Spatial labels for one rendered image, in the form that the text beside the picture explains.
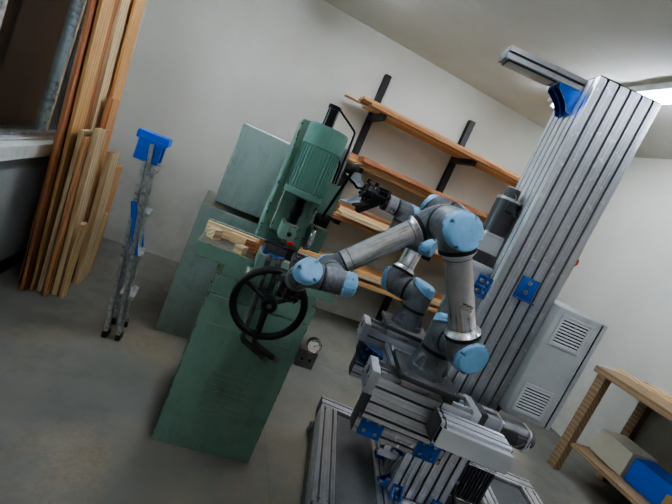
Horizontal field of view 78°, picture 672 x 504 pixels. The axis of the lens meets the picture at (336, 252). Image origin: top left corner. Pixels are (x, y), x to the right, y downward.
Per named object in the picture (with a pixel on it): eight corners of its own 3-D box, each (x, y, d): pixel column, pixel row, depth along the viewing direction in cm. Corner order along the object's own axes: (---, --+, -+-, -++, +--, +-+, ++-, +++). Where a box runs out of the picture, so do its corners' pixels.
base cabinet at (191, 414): (148, 439, 179) (206, 292, 167) (176, 370, 234) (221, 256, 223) (248, 464, 189) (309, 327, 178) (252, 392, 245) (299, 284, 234)
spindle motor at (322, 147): (283, 191, 171) (313, 118, 166) (281, 187, 187) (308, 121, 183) (322, 207, 175) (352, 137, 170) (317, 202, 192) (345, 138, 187)
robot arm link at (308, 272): (323, 286, 114) (294, 279, 112) (312, 293, 124) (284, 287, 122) (328, 259, 117) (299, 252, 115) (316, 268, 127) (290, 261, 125)
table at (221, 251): (187, 259, 154) (193, 244, 153) (200, 241, 183) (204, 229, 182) (336, 312, 169) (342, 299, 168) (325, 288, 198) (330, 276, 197)
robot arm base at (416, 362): (439, 370, 161) (450, 347, 160) (449, 389, 146) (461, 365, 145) (403, 355, 161) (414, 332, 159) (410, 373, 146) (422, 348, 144)
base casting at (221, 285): (207, 292, 168) (215, 271, 166) (221, 256, 223) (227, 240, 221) (309, 326, 179) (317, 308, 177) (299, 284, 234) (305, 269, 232)
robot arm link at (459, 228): (469, 351, 148) (460, 200, 132) (493, 374, 134) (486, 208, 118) (438, 359, 146) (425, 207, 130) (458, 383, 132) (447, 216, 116)
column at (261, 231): (245, 259, 202) (302, 117, 190) (247, 248, 223) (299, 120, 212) (288, 275, 207) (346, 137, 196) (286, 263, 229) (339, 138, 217)
